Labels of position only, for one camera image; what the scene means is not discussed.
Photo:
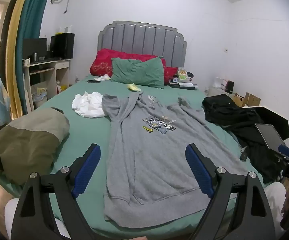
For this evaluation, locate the yellow curtain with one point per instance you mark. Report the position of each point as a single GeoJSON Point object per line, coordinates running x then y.
{"type": "Point", "coordinates": [13, 55]}

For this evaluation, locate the snack bag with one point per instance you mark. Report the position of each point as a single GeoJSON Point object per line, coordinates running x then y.
{"type": "Point", "coordinates": [182, 73]}

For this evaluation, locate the black clothes pile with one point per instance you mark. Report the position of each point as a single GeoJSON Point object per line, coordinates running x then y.
{"type": "Point", "coordinates": [224, 110]}

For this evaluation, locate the black computer tower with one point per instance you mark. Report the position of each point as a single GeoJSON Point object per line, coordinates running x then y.
{"type": "Point", "coordinates": [63, 45]}

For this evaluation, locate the cardboard box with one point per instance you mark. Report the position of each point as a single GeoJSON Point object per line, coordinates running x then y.
{"type": "Point", "coordinates": [239, 100]}
{"type": "Point", "coordinates": [253, 99]}

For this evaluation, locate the bunch of keys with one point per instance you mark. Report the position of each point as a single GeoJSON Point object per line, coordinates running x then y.
{"type": "Point", "coordinates": [243, 153]}

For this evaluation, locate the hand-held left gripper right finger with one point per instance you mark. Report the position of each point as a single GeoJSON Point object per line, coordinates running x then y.
{"type": "Point", "coordinates": [200, 175]}

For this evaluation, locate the trash bin with bag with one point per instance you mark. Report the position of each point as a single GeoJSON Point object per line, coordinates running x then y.
{"type": "Point", "coordinates": [39, 97]}

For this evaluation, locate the teal curtain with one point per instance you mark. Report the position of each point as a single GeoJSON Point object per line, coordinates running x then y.
{"type": "Point", "coordinates": [34, 17]}

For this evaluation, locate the white tissue paper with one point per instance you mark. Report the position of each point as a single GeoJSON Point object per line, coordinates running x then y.
{"type": "Point", "coordinates": [104, 77]}

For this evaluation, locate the bed with green sheet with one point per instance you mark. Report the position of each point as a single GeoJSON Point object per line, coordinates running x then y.
{"type": "Point", "coordinates": [89, 130]}

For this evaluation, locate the yellow packet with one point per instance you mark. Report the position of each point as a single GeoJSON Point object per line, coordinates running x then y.
{"type": "Point", "coordinates": [133, 87]}

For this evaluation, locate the grey printed hoodie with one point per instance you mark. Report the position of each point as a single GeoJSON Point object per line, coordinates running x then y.
{"type": "Point", "coordinates": [144, 155]}

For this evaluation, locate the black monitor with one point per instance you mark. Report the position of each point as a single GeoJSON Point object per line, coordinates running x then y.
{"type": "Point", "coordinates": [34, 47]}

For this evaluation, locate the olive folded clothes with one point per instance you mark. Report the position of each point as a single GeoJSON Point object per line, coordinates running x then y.
{"type": "Point", "coordinates": [29, 142]}

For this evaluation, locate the beige computer desk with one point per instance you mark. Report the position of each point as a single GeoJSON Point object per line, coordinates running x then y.
{"type": "Point", "coordinates": [59, 66]}

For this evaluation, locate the green pillow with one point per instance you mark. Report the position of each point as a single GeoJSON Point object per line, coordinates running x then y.
{"type": "Point", "coordinates": [137, 71]}

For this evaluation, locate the white box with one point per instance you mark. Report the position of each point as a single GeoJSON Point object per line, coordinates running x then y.
{"type": "Point", "coordinates": [220, 83]}

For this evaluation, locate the grey tablet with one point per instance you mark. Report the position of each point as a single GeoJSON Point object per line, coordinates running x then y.
{"type": "Point", "coordinates": [269, 135]}

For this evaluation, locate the metal thermos cup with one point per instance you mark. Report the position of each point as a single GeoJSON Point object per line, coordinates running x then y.
{"type": "Point", "coordinates": [35, 56]}

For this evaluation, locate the grey padded headboard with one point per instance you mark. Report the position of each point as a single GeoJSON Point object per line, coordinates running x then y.
{"type": "Point", "coordinates": [144, 40]}

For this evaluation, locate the white crumpled shirt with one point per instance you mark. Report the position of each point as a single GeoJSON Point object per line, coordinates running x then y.
{"type": "Point", "coordinates": [89, 105]}

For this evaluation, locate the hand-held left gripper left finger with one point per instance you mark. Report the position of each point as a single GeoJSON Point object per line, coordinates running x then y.
{"type": "Point", "coordinates": [84, 175]}

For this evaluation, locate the black phone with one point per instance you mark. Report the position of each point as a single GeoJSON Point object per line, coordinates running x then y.
{"type": "Point", "coordinates": [93, 81]}

